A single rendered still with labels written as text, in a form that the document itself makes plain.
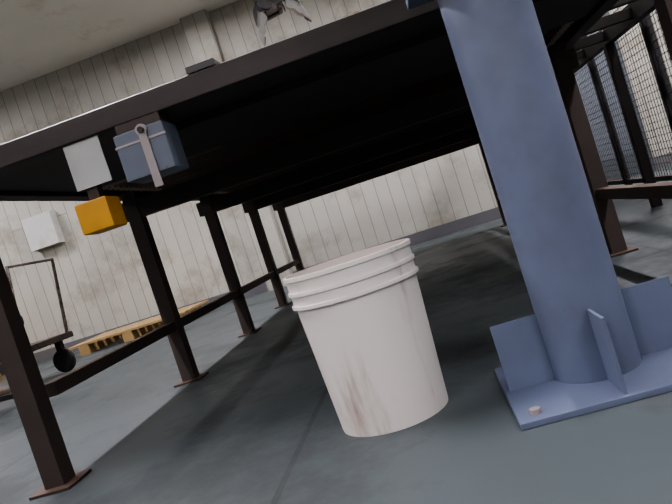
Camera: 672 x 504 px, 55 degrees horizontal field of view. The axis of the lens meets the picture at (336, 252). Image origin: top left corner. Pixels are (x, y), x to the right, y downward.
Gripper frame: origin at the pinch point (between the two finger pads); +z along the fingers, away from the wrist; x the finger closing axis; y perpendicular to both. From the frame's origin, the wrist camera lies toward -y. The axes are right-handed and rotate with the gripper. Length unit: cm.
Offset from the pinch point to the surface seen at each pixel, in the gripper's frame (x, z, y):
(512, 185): -15, 67, -55
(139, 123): 46.3, 8.6, -16.3
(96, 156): 60, 10, -12
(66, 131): 64, 1, -13
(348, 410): 34, 92, -38
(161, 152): 45, 18, -18
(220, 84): 23.9, 10.9, -20.5
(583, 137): -91, 66, 67
